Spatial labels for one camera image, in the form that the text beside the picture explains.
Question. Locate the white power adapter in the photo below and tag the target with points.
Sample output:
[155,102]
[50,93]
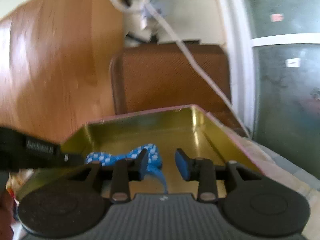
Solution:
[147,17]

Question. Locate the red sticker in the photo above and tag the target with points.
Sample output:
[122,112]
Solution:
[277,17]

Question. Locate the white sticker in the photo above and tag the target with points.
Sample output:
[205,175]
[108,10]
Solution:
[293,62]

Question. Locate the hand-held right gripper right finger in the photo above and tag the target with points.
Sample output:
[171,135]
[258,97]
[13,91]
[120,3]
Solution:
[181,163]

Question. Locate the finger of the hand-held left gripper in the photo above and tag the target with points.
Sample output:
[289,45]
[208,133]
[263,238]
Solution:
[73,159]

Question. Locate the blue white checkered cloth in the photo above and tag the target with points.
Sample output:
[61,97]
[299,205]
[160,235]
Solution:
[105,157]

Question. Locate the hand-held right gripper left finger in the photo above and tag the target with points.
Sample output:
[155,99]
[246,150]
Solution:
[143,163]

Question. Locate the grey green glass wardrobe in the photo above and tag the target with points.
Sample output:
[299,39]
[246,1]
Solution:
[287,92]

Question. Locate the wooden headboard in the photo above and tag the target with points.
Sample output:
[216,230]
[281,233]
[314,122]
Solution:
[55,67]

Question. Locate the gold tin box pink outside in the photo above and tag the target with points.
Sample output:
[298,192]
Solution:
[175,132]

